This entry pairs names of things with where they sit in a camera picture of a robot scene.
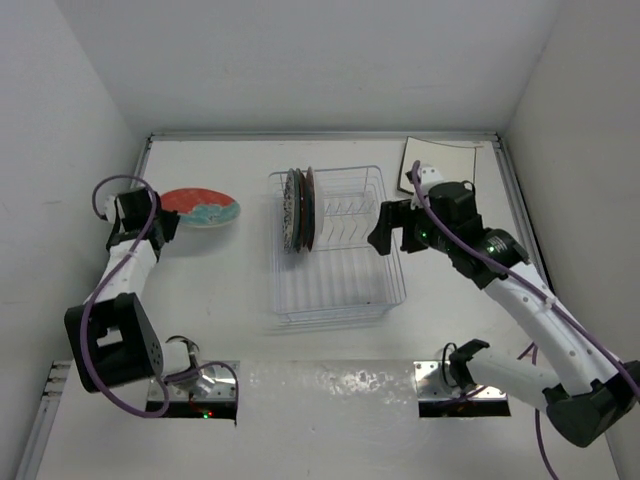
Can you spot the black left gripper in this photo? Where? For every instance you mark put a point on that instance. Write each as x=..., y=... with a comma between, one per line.
x=171, y=219

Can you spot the square grey plate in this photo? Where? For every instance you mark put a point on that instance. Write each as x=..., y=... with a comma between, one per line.
x=454, y=162

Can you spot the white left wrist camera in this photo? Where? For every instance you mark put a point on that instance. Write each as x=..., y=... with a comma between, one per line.
x=111, y=209

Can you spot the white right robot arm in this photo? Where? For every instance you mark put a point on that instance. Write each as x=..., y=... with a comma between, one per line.
x=585, y=390

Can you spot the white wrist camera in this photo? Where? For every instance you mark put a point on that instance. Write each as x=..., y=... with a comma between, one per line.
x=111, y=209
x=428, y=177

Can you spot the white wire dish rack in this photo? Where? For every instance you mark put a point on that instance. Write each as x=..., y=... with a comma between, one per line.
x=340, y=277

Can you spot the metal base plate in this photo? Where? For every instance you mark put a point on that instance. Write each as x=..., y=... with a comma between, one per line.
x=434, y=384
x=215, y=384

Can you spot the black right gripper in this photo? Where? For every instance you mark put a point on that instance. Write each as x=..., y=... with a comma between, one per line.
x=394, y=214

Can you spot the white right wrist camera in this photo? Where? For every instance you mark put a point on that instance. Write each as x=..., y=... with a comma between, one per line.
x=428, y=177

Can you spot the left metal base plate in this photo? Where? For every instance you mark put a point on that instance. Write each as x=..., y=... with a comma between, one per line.
x=215, y=384

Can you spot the red floral round plate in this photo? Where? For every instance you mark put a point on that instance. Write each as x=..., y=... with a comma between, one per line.
x=201, y=207

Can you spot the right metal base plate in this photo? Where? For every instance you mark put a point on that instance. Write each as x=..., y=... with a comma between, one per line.
x=434, y=384

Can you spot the black white speckled plate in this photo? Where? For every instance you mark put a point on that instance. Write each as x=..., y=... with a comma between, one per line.
x=289, y=210

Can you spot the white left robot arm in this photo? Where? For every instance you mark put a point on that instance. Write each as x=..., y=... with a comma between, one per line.
x=110, y=334

